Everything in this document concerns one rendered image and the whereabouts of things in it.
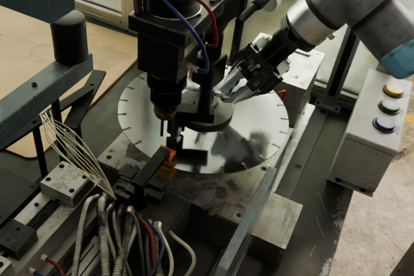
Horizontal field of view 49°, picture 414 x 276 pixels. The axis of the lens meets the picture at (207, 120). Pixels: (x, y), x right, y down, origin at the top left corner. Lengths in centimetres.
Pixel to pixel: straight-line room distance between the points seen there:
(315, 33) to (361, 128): 36
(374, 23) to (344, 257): 136
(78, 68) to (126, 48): 58
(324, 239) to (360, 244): 101
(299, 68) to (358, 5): 48
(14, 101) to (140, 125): 22
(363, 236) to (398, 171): 47
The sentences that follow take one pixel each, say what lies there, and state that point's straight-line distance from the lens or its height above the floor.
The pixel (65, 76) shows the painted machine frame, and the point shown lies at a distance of 81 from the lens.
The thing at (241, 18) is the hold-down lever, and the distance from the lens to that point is 66.
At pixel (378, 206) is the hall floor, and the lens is 217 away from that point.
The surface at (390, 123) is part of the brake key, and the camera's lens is 106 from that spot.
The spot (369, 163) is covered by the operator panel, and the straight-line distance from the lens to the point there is 105.
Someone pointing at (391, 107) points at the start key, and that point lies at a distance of 111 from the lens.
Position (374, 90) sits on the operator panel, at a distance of 116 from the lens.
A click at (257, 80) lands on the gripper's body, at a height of 108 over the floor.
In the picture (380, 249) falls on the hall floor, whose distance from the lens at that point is 202.
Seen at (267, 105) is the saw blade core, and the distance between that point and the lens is 92.
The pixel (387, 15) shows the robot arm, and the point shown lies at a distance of 70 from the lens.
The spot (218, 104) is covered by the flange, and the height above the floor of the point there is 96.
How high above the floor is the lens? 152
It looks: 41 degrees down
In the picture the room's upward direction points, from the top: 8 degrees clockwise
